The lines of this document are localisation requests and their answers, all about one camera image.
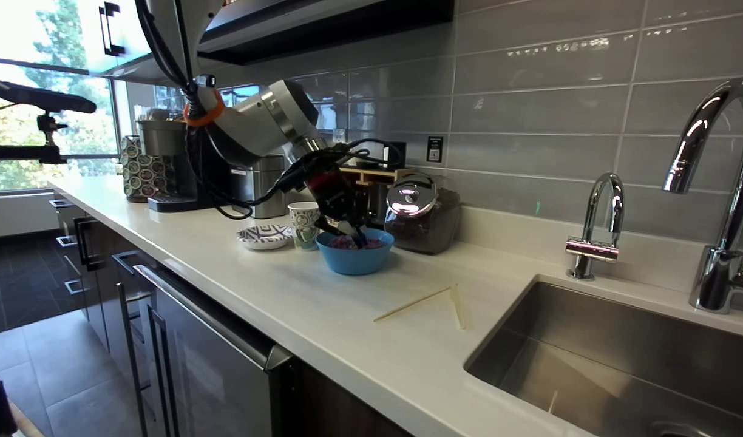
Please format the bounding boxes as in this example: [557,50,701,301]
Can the tall chrome faucet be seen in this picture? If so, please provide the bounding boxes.
[660,76,743,317]

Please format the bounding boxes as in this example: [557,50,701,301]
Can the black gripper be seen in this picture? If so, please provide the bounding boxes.
[307,155,371,250]

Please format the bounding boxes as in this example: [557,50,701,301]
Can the white patterned mug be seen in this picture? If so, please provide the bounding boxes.
[287,199,324,250]

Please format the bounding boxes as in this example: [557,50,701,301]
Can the metal canister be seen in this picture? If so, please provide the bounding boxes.
[228,155,291,221]

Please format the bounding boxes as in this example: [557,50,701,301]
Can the black window bracket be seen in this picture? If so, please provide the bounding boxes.
[96,0,130,58]

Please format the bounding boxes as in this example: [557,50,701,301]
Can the black camera on tripod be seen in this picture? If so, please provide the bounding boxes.
[0,78,100,169]

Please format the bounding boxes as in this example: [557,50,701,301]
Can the blue plastic bowl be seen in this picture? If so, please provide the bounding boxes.
[314,227,398,280]

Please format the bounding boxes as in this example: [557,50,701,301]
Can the small chrome faucet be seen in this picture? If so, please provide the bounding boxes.
[563,171,630,283]

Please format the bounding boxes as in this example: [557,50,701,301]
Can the dark under-counter cabinets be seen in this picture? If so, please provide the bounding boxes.
[47,193,416,437]

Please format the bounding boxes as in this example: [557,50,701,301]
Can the orange cable strap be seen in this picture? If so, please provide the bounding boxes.
[182,86,228,131]

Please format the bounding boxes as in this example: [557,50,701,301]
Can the beads in blue bowl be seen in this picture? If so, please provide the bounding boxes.
[320,231,392,254]

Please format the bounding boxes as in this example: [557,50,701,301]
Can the wooden coffee rack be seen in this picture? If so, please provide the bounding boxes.
[337,161,409,227]

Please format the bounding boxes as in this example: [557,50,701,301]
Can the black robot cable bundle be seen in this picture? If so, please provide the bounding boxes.
[131,0,393,225]

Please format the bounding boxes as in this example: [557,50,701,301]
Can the small black wall device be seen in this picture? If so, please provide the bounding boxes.
[426,133,448,166]

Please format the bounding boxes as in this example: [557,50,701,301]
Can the steel sink basin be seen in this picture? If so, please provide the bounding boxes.
[461,274,743,437]

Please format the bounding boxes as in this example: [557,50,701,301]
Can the dark upper cabinet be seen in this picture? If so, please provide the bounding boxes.
[194,0,456,69]

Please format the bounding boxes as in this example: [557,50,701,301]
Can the patterned storage jar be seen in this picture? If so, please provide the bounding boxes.
[116,133,155,205]

